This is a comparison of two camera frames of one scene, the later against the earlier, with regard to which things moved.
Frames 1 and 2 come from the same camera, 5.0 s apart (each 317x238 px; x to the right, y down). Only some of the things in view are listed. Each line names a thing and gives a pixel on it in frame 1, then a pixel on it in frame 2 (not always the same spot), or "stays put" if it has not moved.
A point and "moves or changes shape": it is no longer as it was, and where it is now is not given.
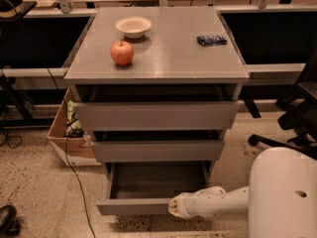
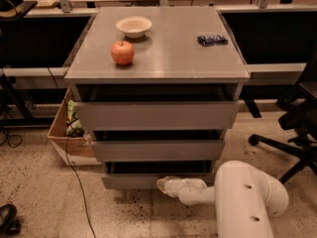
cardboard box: x=74 y=152 stays put
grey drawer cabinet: x=158 y=86 stays put
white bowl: x=133 y=26 stays put
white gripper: x=188 y=204 to x=175 y=186
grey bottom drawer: x=147 y=187 moves or changes shape
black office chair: x=299 y=114 stays put
